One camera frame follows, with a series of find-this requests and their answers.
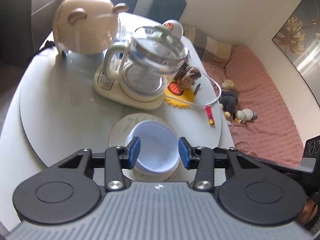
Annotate floral plate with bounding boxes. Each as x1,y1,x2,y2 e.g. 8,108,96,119
108,113,181,181

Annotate grey lazy susan turntable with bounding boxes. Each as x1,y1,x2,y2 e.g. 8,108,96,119
20,49,222,166

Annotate cream kettle base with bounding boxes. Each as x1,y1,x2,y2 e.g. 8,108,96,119
93,64,164,111

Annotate brown dog figurine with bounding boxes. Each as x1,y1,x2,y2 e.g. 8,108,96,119
174,63,201,90

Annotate pink blanket sofa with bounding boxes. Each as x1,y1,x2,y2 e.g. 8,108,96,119
202,46,303,166

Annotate beige bear food cover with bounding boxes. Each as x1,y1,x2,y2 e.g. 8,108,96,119
53,0,129,55

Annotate plaid pillow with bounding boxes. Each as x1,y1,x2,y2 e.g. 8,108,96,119
183,25,232,65

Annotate beige plush toy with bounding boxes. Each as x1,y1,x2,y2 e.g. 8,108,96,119
221,79,235,90

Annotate white bowl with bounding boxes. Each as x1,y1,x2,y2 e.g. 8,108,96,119
125,120,180,176

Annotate dark monkey plush toy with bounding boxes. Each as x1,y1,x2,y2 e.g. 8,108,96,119
219,90,239,119

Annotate person's right hand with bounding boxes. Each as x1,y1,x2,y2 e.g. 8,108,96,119
298,198,319,228

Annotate black hair clip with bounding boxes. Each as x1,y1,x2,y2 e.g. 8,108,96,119
194,83,201,95

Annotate gold leaf wall painting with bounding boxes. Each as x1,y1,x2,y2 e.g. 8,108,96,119
272,0,319,101

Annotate grey penguin plush toy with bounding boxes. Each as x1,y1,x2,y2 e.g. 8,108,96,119
233,108,257,123

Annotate yellow sunflower coaster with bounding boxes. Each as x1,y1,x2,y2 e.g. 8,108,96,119
164,80,197,108

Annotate glass electric kettle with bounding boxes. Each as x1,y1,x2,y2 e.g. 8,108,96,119
103,25,189,102

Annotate white power cable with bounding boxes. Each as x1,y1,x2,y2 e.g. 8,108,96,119
164,74,222,107

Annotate dark cabinet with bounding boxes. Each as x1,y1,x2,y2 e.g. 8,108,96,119
1,0,61,67

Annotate right dark chair back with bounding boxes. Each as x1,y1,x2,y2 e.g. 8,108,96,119
146,0,187,23

